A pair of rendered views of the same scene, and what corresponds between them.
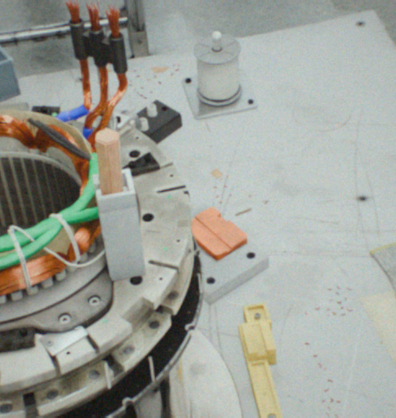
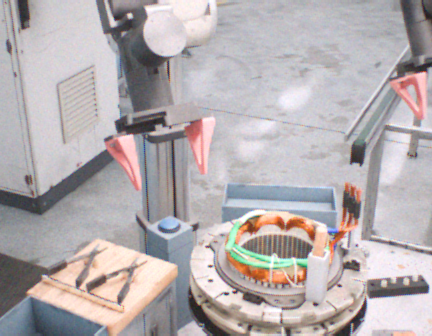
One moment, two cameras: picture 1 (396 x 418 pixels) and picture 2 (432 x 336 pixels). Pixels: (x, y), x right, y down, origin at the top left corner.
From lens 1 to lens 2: 0.43 m
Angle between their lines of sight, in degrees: 32
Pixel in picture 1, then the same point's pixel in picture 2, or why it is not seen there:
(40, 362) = (257, 311)
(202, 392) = not seen: outside the picture
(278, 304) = not seen: outside the picture
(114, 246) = (310, 282)
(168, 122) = (420, 286)
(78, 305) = (285, 300)
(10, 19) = (414, 238)
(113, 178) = (318, 249)
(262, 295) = not seen: outside the picture
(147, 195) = (346, 277)
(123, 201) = (319, 261)
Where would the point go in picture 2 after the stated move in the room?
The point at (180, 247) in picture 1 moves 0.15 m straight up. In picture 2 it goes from (343, 302) to (351, 225)
